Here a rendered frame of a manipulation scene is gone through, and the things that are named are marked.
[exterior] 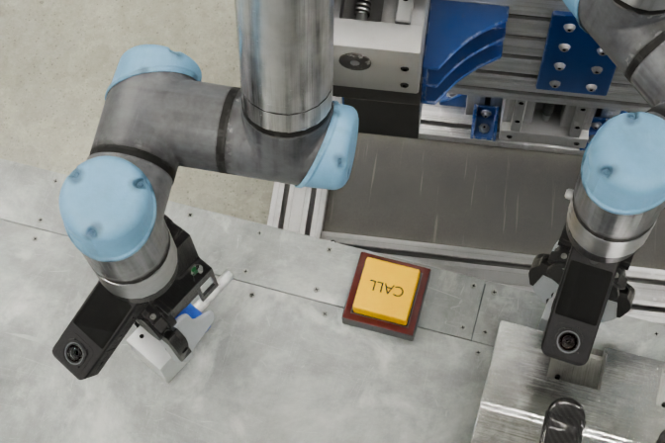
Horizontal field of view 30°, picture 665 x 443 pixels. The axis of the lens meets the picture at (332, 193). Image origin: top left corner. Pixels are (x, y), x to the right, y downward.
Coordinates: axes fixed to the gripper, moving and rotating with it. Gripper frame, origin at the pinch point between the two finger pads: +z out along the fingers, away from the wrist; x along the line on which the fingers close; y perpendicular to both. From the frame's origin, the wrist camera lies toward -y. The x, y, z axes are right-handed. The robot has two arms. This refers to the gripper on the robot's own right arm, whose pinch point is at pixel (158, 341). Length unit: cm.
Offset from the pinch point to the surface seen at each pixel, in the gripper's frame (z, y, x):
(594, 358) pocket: -1.7, 27.3, -35.9
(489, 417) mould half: -4.0, 15.0, -31.8
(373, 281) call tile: 0.9, 19.9, -12.8
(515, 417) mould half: -4.1, 16.7, -33.7
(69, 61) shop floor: 85, 38, 81
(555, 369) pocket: -1.7, 23.8, -33.6
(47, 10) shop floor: 85, 43, 93
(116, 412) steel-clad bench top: 4.7, -8.2, -0.5
